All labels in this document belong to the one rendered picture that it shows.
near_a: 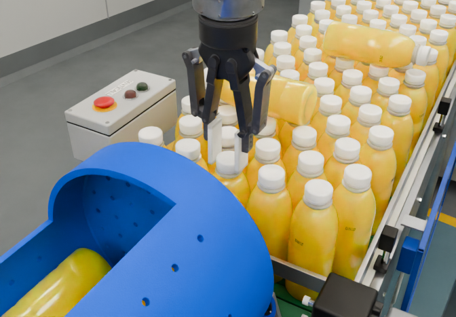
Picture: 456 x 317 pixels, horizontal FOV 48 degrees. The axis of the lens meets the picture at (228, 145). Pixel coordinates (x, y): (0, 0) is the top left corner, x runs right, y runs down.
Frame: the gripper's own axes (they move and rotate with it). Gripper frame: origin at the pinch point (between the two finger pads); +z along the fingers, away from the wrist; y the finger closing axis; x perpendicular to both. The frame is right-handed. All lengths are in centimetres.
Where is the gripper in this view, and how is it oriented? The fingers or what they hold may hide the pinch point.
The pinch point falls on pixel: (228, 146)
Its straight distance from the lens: 74.7
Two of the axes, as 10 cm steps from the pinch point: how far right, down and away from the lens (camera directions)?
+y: 8.7, 2.8, -4.1
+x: 5.0, -4.8, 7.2
